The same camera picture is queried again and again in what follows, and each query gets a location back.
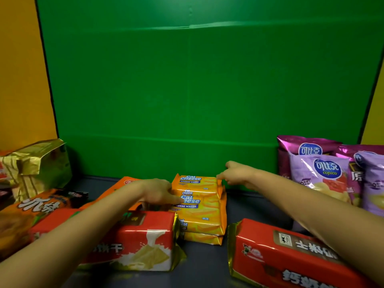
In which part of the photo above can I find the orange windowed snack pouch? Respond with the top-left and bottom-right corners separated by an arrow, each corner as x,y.
79,176 -> 144,211

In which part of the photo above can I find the lime yellow back panel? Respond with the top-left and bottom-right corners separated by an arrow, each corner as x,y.
360,56 -> 384,146

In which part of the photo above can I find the orange black snack bag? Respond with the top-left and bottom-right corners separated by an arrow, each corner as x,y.
0,188 -> 89,260

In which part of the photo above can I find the person's left forearm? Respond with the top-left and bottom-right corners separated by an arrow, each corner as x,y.
0,180 -> 144,288

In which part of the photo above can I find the person's right hand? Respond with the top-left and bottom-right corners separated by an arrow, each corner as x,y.
216,161 -> 263,191

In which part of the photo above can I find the magenta snack bag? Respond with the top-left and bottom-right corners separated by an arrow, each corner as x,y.
276,135 -> 342,180
333,144 -> 384,207

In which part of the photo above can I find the person's right forearm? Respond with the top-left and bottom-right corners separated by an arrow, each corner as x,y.
256,173 -> 384,286

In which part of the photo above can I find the person's left hand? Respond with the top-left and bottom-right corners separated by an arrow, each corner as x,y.
136,178 -> 184,211

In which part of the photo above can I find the dark grey shelf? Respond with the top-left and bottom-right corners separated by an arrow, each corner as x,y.
0,175 -> 384,288

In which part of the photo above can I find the gold striped bread snack packet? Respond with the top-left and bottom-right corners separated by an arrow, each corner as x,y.
0,138 -> 72,203

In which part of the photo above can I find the orange back panel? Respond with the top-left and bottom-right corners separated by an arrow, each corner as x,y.
0,0 -> 59,152

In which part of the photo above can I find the green back panel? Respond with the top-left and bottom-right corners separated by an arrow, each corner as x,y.
34,0 -> 384,192

